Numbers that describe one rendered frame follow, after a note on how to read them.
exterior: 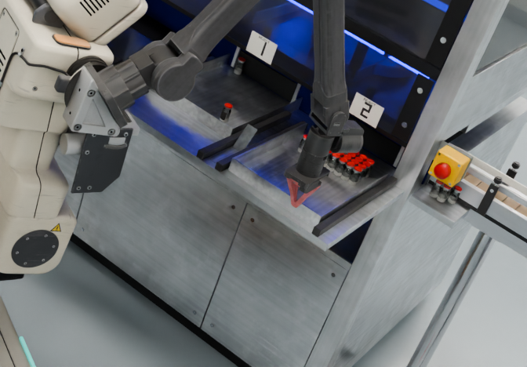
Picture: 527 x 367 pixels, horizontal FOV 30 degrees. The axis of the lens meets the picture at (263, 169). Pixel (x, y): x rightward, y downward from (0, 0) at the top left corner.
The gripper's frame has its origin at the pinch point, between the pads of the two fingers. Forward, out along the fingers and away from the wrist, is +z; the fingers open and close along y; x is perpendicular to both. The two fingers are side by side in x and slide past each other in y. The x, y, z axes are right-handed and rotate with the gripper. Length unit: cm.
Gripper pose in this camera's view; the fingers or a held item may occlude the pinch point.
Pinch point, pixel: (295, 203)
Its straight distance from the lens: 222.7
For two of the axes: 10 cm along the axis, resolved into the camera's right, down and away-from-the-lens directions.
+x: -7.9, -5.0, 3.6
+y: 5.4, -2.9, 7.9
